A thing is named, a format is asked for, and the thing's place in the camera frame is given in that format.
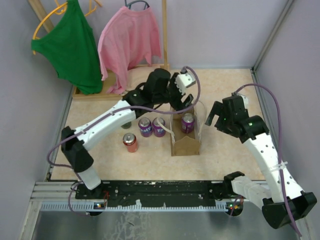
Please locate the pink shirt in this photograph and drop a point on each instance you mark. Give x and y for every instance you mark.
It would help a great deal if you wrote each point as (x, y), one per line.
(127, 39)

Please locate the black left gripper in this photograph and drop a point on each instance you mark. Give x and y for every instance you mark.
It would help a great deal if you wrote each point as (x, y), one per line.
(178, 104)

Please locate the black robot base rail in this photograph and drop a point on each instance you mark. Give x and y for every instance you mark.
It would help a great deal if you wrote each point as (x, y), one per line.
(154, 194)

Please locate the white toothed cable strip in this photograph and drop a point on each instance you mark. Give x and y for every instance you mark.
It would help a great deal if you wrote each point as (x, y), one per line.
(79, 207)

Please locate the burlap canvas tote bag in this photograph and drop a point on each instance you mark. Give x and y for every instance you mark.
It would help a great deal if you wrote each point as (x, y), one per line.
(183, 144)

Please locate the wooden clothes rack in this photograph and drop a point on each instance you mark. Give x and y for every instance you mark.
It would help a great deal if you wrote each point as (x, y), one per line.
(77, 95)

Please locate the green Perrier glass bottle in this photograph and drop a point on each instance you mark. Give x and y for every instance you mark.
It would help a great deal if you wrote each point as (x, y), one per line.
(127, 125)

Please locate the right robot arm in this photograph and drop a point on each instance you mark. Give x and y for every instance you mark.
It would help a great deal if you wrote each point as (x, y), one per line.
(284, 197)

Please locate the purple fanta can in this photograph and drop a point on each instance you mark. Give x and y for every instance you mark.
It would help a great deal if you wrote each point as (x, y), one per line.
(187, 123)
(145, 127)
(157, 128)

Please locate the grey clothes hanger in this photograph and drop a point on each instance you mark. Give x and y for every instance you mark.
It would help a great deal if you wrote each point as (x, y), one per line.
(130, 3)

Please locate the red Coca-Cola can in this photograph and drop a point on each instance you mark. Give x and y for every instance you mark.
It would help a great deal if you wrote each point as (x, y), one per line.
(131, 142)

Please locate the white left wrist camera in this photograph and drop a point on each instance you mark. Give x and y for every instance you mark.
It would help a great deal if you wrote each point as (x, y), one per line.
(183, 81)

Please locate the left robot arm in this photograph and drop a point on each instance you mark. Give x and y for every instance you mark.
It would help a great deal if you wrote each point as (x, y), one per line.
(160, 88)

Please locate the green tank top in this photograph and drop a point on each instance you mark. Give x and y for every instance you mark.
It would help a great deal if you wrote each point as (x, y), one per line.
(71, 49)

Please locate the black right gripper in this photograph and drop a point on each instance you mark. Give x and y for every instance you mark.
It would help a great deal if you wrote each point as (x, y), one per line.
(216, 110)

